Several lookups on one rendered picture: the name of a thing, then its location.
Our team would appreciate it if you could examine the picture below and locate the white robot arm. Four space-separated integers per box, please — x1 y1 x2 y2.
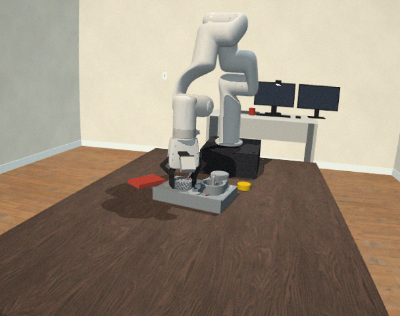
172 13 259 147

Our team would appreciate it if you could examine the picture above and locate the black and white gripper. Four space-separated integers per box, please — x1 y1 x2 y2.
160 137 206 188

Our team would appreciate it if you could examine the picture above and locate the yellow short cylinder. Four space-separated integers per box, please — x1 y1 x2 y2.
237 182 251 191

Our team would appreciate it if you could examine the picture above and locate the white gear with red arrow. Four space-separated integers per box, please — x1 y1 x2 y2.
174 177 192 190

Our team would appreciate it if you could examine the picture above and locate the red flat rectangular block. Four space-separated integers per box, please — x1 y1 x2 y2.
128 174 165 189

